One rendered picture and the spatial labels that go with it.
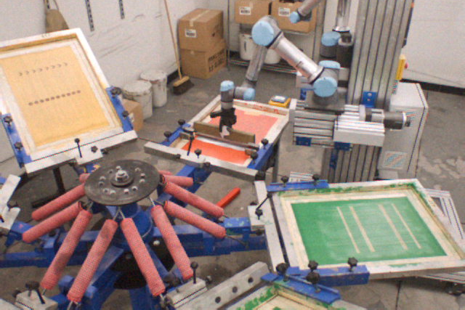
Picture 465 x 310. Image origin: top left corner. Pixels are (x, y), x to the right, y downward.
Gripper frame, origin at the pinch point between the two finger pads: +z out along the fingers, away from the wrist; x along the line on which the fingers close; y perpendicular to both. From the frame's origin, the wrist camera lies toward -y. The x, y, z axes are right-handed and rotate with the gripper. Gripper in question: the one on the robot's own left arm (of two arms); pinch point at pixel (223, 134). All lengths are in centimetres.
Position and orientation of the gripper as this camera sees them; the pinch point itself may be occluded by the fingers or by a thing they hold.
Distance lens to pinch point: 256.7
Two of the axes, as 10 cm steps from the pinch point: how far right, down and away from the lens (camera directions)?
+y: 9.1, 2.3, -3.4
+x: 4.1, -4.7, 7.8
